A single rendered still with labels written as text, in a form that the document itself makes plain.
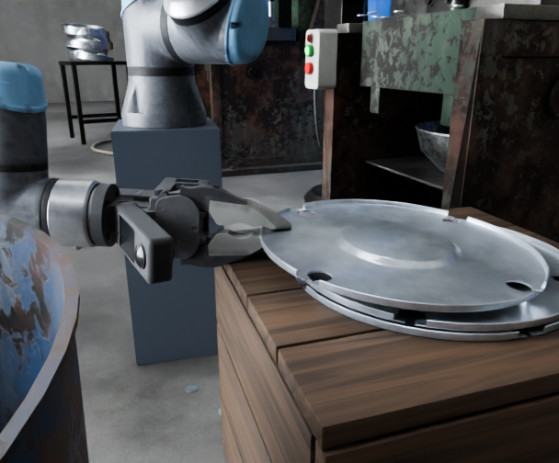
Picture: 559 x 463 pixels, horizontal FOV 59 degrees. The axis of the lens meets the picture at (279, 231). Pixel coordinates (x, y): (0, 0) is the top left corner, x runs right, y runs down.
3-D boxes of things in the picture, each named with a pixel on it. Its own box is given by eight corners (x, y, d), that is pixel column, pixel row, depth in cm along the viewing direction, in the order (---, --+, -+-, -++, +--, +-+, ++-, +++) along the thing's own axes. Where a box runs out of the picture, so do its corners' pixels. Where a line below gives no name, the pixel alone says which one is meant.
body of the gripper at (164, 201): (215, 177, 59) (113, 171, 59) (205, 197, 51) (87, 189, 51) (213, 237, 62) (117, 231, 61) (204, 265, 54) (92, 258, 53)
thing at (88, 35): (81, 144, 340) (64, 19, 314) (67, 136, 376) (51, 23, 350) (138, 140, 361) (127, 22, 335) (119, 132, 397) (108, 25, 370)
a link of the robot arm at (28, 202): (-66, 168, 50) (-58, 249, 52) (43, 175, 50) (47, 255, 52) (-21, 161, 58) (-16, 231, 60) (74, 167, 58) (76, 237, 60)
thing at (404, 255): (467, 357, 33) (470, 347, 33) (202, 235, 52) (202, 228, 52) (584, 254, 53) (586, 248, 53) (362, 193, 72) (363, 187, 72)
